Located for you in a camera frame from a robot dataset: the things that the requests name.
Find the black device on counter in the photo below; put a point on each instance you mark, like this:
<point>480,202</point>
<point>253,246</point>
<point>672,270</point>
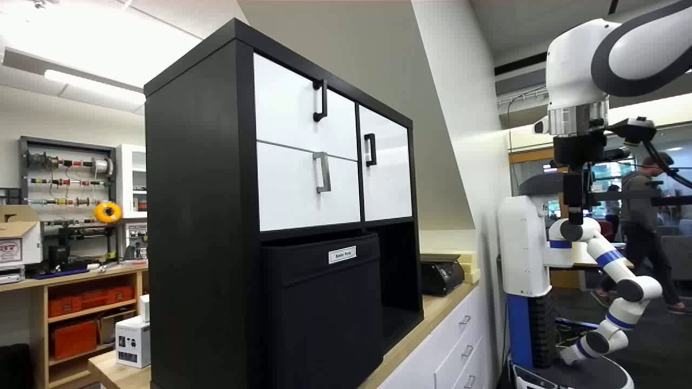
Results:
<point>440,276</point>

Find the white and blue mobile robot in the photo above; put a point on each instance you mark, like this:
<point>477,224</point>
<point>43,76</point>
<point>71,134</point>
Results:
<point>524,252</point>

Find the small white box device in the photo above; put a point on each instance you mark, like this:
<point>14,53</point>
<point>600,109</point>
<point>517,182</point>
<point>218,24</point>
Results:
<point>132,340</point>

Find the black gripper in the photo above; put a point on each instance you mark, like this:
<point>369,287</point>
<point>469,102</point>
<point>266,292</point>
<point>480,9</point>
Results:
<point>581,150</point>

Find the white counter drawer unit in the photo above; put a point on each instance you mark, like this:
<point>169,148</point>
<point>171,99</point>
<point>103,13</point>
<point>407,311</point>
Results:
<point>450,354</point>

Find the black cabinet shelf unit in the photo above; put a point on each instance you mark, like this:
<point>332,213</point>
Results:
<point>201,217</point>

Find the person in dark clothes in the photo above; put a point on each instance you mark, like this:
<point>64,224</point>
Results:
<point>642,217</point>

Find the yellow foam block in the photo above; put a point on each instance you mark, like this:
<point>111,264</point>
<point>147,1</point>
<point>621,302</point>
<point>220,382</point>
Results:
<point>473,267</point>

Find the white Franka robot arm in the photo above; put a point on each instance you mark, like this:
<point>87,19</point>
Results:
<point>577,66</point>

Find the low wooden table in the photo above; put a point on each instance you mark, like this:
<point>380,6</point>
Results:
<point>120,372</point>

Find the white cardboard box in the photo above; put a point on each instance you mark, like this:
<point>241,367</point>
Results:
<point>19,246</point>

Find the tall red toolbox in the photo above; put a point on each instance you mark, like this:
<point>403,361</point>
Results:
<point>75,338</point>

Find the flat red toolbox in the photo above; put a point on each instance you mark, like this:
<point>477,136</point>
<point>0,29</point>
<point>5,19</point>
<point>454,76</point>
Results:
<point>90,296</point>

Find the white wall shelf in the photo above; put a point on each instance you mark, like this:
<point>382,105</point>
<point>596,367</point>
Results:
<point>134,180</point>

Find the yellow spool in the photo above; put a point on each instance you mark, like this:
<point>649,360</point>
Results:
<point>108,213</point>

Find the black fabric drawer bin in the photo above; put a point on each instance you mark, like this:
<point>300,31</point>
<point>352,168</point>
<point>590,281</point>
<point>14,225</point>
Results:
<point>325,317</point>

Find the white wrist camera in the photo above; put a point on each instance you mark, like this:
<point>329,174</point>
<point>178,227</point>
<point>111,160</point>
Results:
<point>544,127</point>

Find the wooden workbench shelf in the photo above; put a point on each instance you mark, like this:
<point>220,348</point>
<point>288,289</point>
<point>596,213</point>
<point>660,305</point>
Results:
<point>40,317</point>

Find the grey tool wall rack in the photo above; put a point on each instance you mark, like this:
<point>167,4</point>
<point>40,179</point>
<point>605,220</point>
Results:
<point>66,180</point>

